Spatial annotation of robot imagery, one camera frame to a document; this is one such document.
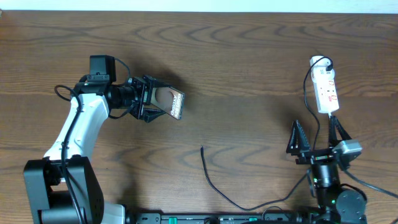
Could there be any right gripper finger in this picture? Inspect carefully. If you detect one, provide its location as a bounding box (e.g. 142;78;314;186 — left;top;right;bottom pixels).
328;115;352;146
286;120;311;154

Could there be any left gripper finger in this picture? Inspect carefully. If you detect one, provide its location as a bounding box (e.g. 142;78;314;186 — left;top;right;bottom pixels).
143;108;165;123
144;75;171;88

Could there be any black charging cable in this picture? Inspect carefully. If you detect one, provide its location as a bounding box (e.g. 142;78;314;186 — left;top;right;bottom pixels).
200;56;334;212

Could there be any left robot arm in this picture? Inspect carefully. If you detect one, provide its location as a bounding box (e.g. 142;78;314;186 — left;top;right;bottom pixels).
24;73;185;223

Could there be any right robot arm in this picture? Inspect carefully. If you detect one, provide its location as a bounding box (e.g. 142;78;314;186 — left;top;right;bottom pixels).
286;116;368;223

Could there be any white power strip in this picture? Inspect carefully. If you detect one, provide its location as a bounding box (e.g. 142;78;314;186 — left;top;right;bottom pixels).
310;55;340;115

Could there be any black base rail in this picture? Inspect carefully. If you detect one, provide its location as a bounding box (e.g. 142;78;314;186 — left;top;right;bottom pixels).
124;213;308;224

